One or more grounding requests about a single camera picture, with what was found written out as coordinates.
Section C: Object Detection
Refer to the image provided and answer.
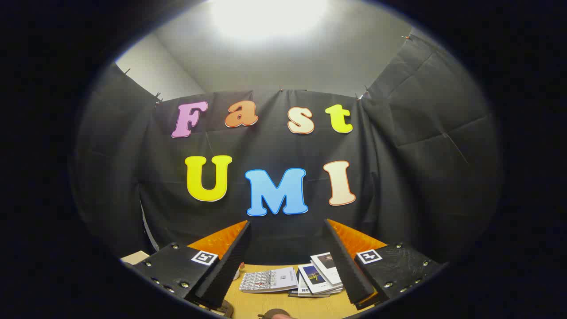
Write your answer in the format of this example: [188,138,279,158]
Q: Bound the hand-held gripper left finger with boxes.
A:
[120,220,252,311]

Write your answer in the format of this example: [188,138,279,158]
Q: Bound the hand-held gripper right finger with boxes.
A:
[326,218,444,311]

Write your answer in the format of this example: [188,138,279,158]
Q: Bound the white booklet with dark photo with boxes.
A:
[310,253,342,285]

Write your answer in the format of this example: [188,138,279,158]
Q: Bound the white booklet with blue photo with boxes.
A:
[297,263,344,296]

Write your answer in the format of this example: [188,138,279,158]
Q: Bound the grey patterned booklet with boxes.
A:
[240,266,299,294]

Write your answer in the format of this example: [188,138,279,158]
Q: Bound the black backdrop cloth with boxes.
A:
[73,33,503,266]

